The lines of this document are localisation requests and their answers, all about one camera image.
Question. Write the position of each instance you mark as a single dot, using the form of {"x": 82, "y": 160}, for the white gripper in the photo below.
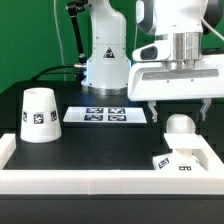
{"x": 153, "y": 82}

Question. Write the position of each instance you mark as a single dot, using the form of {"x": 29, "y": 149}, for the white lamp bulb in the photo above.
{"x": 180, "y": 124}

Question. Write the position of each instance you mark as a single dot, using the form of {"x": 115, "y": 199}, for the white lamp base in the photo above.
{"x": 181, "y": 157}

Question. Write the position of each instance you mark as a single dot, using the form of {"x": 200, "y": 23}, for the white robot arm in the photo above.
{"x": 171, "y": 68}

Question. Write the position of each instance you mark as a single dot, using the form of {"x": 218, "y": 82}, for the white conical lamp shade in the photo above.
{"x": 40, "y": 121}

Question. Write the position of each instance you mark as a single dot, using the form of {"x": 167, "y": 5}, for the white U-shaped fence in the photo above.
{"x": 208, "y": 179}

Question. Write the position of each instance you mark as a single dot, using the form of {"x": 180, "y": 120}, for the white marker tag plate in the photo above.
{"x": 104, "y": 115}

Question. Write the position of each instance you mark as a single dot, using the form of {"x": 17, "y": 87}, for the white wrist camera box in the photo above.
{"x": 152, "y": 53}

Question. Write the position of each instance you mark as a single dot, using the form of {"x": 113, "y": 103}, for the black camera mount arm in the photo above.
{"x": 74, "y": 8}

